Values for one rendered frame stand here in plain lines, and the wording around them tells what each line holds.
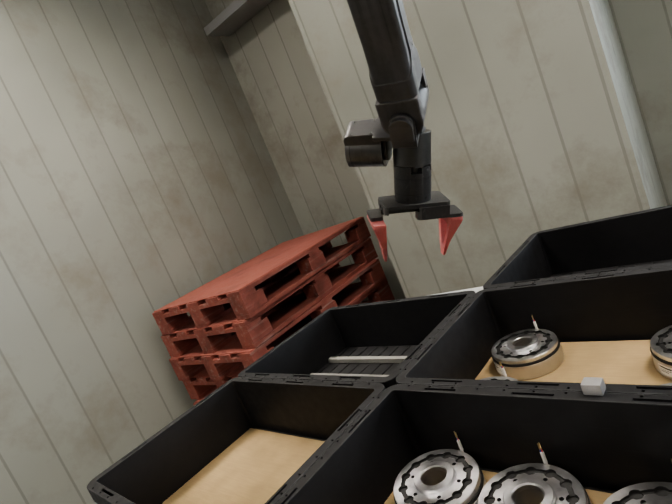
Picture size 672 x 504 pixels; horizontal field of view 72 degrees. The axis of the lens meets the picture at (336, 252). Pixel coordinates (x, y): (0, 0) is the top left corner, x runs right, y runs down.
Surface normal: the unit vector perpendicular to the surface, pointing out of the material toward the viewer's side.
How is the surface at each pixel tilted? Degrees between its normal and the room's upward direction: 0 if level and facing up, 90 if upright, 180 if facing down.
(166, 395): 90
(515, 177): 90
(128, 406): 90
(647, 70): 90
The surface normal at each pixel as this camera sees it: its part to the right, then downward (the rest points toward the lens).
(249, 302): 0.76, -0.22
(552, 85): -0.55, 0.36
